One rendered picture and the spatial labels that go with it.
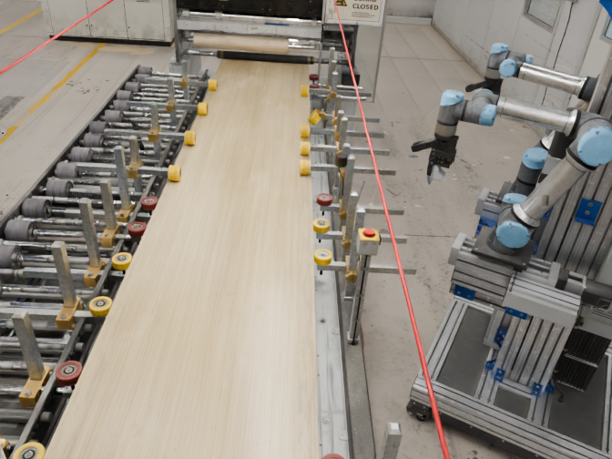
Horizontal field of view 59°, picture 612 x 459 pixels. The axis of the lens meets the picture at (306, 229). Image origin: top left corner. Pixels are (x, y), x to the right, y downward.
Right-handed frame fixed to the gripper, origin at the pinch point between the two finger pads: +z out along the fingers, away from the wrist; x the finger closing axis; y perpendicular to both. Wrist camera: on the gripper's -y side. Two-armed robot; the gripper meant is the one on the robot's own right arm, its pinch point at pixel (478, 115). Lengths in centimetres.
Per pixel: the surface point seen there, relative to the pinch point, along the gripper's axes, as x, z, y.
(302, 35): 140, 17, -175
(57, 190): -113, 49, -180
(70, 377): -200, 41, -73
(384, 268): -86, 46, -10
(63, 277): -174, 32, -103
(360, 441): -160, 62, 12
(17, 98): 96, 132, -502
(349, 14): 155, -3, -141
